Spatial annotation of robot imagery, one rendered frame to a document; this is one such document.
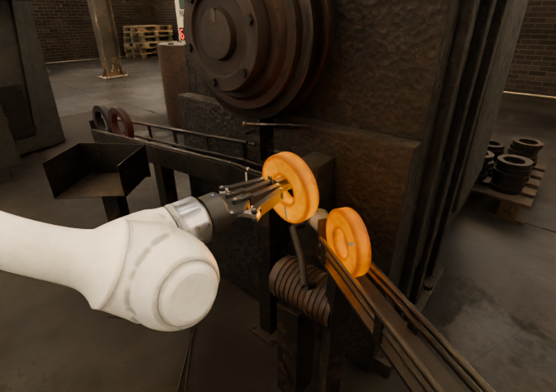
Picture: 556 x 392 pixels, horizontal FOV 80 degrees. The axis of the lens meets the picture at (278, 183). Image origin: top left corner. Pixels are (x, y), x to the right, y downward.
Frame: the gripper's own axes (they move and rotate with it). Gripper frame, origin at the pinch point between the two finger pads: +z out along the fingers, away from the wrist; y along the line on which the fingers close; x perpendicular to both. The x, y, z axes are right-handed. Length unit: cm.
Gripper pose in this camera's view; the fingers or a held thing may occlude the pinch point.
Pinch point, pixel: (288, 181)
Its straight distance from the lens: 71.0
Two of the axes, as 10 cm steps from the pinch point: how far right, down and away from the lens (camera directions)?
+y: 6.3, 3.5, -6.9
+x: -0.4, -8.8, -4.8
